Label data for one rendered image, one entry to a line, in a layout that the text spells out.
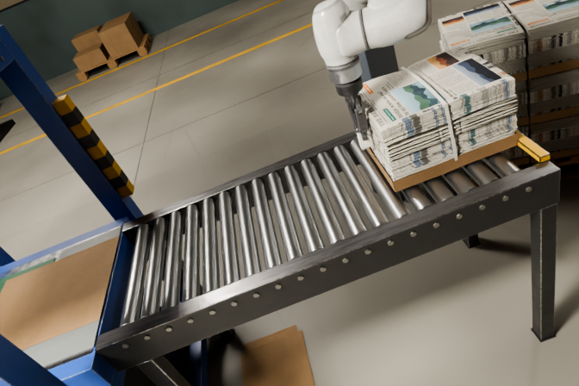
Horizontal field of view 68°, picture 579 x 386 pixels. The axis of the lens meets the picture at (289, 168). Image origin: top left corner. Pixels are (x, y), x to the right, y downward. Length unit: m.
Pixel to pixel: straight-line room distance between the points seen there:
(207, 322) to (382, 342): 0.89
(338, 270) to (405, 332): 0.79
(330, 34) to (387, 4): 0.15
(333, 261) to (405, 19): 0.64
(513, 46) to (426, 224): 1.03
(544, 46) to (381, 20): 1.07
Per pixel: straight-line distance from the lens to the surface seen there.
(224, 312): 1.25
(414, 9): 1.11
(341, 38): 1.11
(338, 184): 1.38
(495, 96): 1.26
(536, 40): 2.03
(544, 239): 1.47
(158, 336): 1.32
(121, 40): 7.44
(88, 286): 1.59
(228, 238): 1.38
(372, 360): 1.91
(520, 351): 1.89
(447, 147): 1.27
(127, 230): 1.71
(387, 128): 1.15
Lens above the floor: 1.65
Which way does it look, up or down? 34 degrees down
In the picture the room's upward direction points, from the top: 23 degrees counter-clockwise
